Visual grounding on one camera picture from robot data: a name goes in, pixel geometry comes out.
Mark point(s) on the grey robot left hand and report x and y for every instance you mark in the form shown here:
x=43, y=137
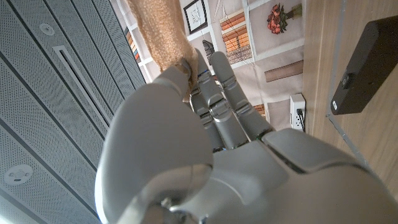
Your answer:
x=248, y=186

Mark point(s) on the tan adhesive wrap roll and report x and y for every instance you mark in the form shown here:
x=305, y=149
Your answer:
x=161, y=31

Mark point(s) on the white power strip box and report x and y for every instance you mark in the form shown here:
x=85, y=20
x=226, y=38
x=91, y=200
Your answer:
x=297, y=102

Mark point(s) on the long black TV remote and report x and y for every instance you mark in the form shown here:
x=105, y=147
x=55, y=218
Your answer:
x=370, y=68

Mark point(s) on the printed bookshelf backdrop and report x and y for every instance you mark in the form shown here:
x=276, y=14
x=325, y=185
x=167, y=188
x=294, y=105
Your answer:
x=273, y=46

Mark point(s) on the long ceiling slot vent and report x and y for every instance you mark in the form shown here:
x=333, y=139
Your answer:
x=81, y=84

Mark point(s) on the large round ceiling fixture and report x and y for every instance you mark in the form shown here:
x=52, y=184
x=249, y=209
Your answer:
x=18, y=175

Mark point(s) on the small round ceiling fixture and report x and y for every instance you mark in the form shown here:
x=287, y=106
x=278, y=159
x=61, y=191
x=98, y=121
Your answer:
x=46, y=29

